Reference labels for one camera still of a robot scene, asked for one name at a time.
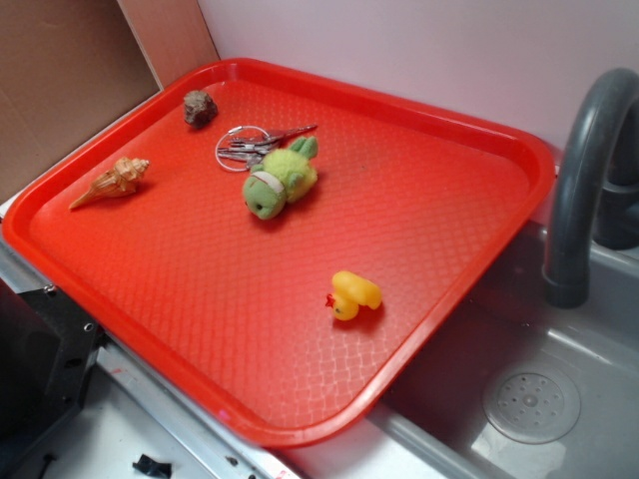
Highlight brown rock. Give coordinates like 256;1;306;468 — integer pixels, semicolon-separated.
184;90;219;130

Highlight green plush turtle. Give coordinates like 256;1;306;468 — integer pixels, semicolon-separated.
242;137;319;221

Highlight grey plastic sink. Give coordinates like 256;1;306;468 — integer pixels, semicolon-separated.
286;225;638;478

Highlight orange spiral seashell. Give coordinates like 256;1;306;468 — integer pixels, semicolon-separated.
69;157;151;211

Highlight black metal bracket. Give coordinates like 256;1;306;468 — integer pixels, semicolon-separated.
1;284;99;439

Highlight round sink drain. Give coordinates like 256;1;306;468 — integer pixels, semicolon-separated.
482;362;581;445

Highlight grey plastic faucet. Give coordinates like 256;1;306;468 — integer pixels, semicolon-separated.
542;68;638;308

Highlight yellow rubber duck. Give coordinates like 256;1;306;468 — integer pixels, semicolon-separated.
325;270;382;321

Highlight black tape scrap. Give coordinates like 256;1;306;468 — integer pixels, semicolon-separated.
132;454;173;479

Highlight silver keys on ring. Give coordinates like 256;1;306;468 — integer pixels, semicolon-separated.
215;124;318;173

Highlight red plastic tray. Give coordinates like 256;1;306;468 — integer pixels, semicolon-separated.
2;59;555;448

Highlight brown cardboard panel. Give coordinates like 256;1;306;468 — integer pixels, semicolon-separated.
1;1;219;202

